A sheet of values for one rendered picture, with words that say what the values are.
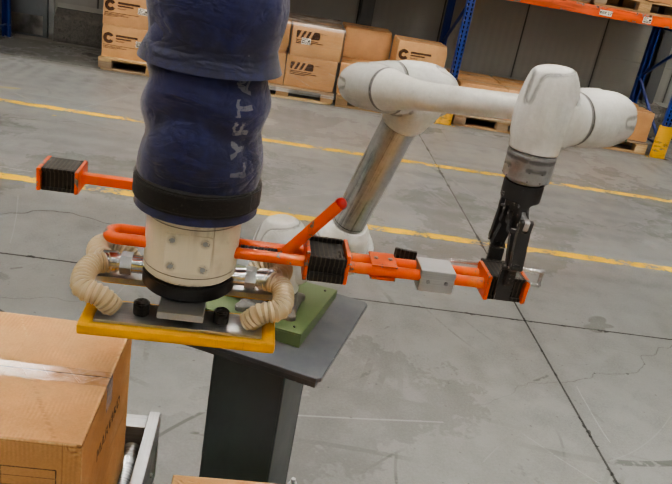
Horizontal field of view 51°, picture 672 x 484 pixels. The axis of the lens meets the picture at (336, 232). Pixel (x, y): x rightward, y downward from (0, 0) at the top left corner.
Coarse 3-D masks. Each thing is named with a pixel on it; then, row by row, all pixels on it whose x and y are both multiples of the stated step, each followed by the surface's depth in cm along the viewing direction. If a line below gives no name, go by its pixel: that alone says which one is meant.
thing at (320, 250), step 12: (312, 240) 138; (324, 240) 138; (336, 240) 138; (312, 252) 133; (324, 252) 134; (336, 252) 134; (348, 252) 132; (312, 264) 130; (324, 264) 130; (336, 264) 130; (348, 264) 131; (312, 276) 131; (324, 276) 131; (336, 276) 131
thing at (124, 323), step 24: (96, 312) 124; (120, 312) 125; (144, 312) 125; (216, 312) 126; (120, 336) 122; (144, 336) 122; (168, 336) 123; (192, 336) 123; (216, 336) 124; (240, 336) 125; (264, 336) 127
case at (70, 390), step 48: (0, 336) 149; (48, 336) 152; (96, 336) 154; (0, 384) 135; (48, 384) 137; (96, 384) 139; (0, 432) 123; (48, 432) 125; (96, 432) 135; (0, 480) 126; (48, 480) 126; (96, 480) 142
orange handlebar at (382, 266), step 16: (96, 176) 151; (112, 176) 152; (112, 224) 130; (112, 240) 127; (128, 240) 127; (144, 240) 128; (240, 240) 134; (240, 256) 130; (256, 256) 130; (272, 256) 131; (288, 256) 131; (304, 256) 132; (352, 256) 137; (368, 256) 137; (384, 256) 137; (352, 272) 134; (368, 272) 134; (384, 272) 134; (400, 272) 134; (416, 272) 135; (464, 272) 140
